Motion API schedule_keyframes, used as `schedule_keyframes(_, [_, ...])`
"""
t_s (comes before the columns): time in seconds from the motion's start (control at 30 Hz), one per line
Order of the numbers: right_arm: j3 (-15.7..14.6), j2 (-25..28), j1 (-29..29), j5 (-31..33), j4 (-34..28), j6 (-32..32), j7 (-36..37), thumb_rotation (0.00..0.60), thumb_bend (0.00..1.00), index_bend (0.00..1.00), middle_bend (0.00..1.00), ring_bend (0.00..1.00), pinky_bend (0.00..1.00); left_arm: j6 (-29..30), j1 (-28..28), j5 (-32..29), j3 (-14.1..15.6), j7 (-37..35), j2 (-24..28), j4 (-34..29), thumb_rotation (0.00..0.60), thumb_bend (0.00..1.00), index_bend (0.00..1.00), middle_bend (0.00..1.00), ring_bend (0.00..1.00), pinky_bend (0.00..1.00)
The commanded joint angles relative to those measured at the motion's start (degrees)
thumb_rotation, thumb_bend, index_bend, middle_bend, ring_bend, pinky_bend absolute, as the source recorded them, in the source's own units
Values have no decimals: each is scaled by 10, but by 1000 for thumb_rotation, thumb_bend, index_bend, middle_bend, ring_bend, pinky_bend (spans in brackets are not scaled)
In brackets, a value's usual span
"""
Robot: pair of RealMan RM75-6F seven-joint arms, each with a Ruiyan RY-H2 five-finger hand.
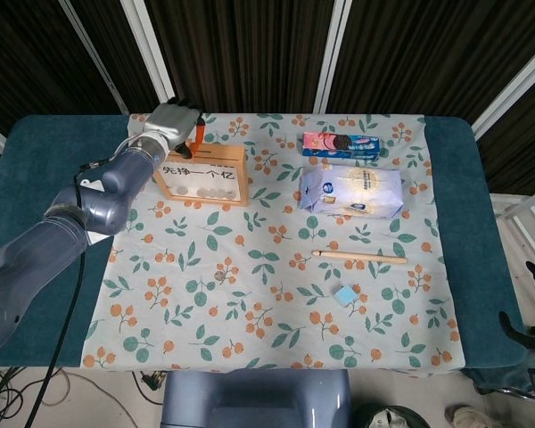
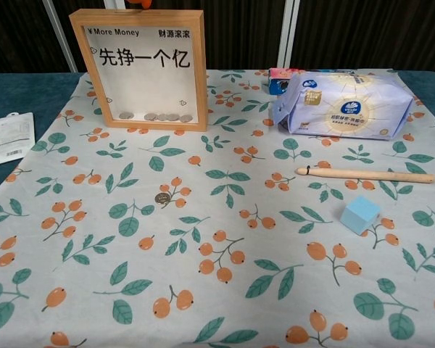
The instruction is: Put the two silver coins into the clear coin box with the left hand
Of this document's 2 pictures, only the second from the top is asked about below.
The light blue cube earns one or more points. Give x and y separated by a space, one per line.
357 214

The wooden frame money box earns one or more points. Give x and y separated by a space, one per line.
79 72

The white plastic package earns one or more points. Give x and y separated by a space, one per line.
11 141

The lavender tissue pack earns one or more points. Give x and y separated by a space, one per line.
348 108

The wooden crochet hook stick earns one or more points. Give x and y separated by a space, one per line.
366 174

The pink blue cookie box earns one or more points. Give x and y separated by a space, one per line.
277 81

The white frame post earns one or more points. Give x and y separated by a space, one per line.
60 32
288 36

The floral orange berry tablecloth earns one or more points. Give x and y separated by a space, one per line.
217 253

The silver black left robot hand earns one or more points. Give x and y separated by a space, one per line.
143 3

